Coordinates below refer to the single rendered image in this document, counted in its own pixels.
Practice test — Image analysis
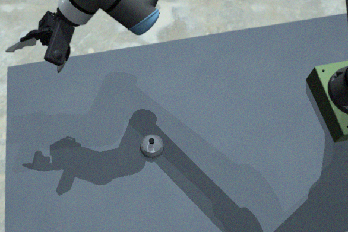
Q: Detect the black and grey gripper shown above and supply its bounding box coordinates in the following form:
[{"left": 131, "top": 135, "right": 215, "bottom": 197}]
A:
[{"left": 5, "top": 7, "right": 79, "bottom": 73}]

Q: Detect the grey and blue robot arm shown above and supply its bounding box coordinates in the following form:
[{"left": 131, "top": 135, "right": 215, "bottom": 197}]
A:
[{"left": 44, "top": 0, "right": 348, "bottom": 114}]

